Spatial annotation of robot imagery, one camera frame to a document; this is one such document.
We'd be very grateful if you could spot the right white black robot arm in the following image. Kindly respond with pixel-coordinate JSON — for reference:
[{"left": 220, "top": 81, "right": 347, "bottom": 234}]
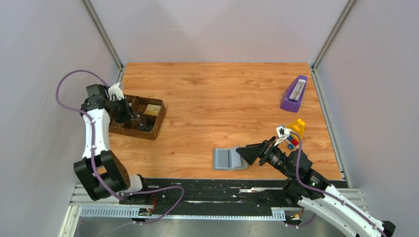
[{"left": 236, "top": 137, "right": 396, "bottom": 237}]

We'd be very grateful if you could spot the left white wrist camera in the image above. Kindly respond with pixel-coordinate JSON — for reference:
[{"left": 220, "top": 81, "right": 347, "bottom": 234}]
[{"left": 108, "top": 82, "right": 125, "bottom": 102}]

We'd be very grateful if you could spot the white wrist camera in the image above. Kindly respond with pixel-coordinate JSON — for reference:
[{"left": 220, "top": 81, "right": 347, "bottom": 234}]
[
  {"left": 276, "top": 125, "right": 292, "bottom": 140},
  {"left": 108, "top": 82, "right": 125, "bottom": 102}
]

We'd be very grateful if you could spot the white slotted cable duct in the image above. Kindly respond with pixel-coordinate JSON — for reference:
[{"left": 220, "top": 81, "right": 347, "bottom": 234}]
[{"left": 79, "top": 206, "right": 286, "bottom": 221}]

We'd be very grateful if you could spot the grey card holder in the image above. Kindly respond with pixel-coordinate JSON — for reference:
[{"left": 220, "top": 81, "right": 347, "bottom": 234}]
[{"left": 212, "top": 146, "right": 249, "bottom": 170}]

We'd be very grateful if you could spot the purple metronome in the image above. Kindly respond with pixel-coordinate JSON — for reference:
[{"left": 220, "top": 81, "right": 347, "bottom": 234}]
[{"left": 280, "top": 75, "right": 307, "bottom": 113}]

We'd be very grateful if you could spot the colourful toy block vehicle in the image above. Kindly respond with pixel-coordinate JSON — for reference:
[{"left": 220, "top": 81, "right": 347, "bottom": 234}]
[{"left": 285, "top": 118, "right": 306, "bottom": 150}]

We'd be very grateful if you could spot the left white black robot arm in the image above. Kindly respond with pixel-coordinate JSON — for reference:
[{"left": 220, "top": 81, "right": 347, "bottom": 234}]
[{"left": 74, "top": 82, "right": 153, "bottom": 201}]

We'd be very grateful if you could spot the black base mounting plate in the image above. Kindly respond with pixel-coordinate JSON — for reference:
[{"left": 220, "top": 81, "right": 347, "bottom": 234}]
[{"left": 120, "top": 178, "right": 300, "bottom": 215}]

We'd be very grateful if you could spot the brown woven divided basket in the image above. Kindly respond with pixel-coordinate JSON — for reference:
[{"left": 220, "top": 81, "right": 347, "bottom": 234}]
[{"left": 109, "top": 95, "right": 167, "bottom": 140}]

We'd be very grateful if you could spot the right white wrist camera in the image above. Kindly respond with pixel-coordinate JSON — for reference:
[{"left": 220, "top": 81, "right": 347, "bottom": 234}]
[{"left": 276, "top": 125, "right": 292, "bottom": 140}]

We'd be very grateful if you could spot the gold card in basket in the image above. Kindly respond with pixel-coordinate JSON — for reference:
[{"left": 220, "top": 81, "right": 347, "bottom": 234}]
[{"left": 144, "top": 104, "right": 161, "bottom": 116}]

